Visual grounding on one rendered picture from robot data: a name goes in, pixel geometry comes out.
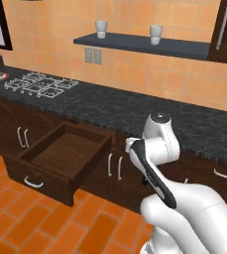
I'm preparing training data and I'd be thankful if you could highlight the white drawer handle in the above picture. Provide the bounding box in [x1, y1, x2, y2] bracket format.
[213, 168, 227, 182]
[23, 175, 46, 190]

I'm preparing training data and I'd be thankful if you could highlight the dark wood closed drawer front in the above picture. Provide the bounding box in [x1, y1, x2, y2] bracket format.
[179, 149, 227, 202]

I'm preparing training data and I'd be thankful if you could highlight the white cupboard door handle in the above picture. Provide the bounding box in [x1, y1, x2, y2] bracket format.
[23, 128, 31, 149]
[16, 126, 24, 150]
[117, 156, 124, 182]
[107, 152, 114, 178]

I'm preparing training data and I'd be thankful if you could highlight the white cup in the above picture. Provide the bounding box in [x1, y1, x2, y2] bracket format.
[94, 20, 108, 40]
[149, 24, 165, 47]

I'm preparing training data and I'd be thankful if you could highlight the dark wood cupboard door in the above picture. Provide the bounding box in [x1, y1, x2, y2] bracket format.
[79, 130, 117, 196]
[114, 132, 154, 214]
[21, 107, 66, 154]
[0, 94, 25, 157]

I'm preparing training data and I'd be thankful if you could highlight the grey wall socket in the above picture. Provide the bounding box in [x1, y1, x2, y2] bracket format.
[84, 47, 94, 64]
[92, 48, 103, 65]

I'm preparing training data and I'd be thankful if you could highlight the hob with white grates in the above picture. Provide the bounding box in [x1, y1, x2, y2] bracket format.
[3, 70, 80, 100]

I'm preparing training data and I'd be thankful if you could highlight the long white cupboard handle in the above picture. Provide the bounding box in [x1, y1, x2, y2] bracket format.
[215, 1, 227, 52]

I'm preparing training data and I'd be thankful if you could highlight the dark blue wall shelf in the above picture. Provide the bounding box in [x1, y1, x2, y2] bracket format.
[72, 32, 212, 62]

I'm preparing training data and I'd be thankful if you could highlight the dark wood open drawer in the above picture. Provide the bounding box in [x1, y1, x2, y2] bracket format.
[2, 120, 114, 208]

